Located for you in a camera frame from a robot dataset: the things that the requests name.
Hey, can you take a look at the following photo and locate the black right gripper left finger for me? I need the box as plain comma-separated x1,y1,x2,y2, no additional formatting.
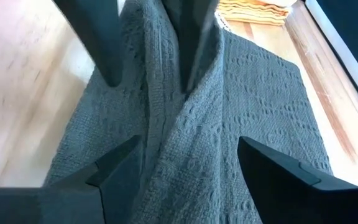
0,134,144,224

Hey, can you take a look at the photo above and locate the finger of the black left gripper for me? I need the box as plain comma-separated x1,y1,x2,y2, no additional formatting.
161,0,221,94
53,0,124,88

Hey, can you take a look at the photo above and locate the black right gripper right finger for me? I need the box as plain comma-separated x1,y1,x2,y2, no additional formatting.
237,136,358,224

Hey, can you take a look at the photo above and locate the pale orange waffle towel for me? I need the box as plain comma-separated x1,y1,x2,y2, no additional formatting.
216,0,290,27

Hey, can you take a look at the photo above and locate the grey towel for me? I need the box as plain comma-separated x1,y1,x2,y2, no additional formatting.
44,0,334,224

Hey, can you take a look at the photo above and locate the navy white striped fabric bin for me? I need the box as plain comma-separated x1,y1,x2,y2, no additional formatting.
303,0,358,124

